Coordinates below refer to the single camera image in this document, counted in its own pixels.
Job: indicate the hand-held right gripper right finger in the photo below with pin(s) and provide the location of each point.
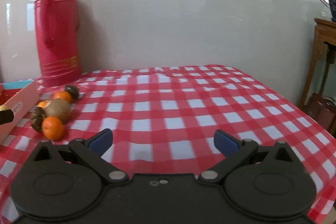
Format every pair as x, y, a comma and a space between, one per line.
225, 144

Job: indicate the orange tangerine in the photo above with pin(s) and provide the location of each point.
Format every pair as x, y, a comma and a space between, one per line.
63, 96
52, 130

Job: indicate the red cardboard box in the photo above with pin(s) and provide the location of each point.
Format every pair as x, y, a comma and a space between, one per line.
22, 104

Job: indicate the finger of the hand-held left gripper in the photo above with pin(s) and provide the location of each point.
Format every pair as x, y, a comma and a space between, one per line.
5, 116

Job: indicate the brown kiwi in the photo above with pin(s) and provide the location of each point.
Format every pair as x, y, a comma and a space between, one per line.
59, 109

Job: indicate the wooden cabinet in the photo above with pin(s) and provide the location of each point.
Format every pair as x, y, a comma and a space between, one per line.
319, 40

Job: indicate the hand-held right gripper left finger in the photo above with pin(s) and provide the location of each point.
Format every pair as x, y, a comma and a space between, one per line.
101, 141

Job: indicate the dark round fruit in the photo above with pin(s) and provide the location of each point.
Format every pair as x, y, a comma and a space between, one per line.
36, 120
72, 91

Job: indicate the red checked tablecloth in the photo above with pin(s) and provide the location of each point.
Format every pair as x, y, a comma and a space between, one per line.
183, 113

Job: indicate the small orange-brown fruit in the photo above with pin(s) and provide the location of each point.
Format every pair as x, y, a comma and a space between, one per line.
43, 104

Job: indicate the red thermos flask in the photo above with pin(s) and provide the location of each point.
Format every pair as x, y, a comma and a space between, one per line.
56, 37

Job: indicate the dark blue frame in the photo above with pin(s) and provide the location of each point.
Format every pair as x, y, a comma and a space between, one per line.
332, 7

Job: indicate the dark wooden chair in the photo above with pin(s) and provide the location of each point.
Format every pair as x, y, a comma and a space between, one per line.
320, 111

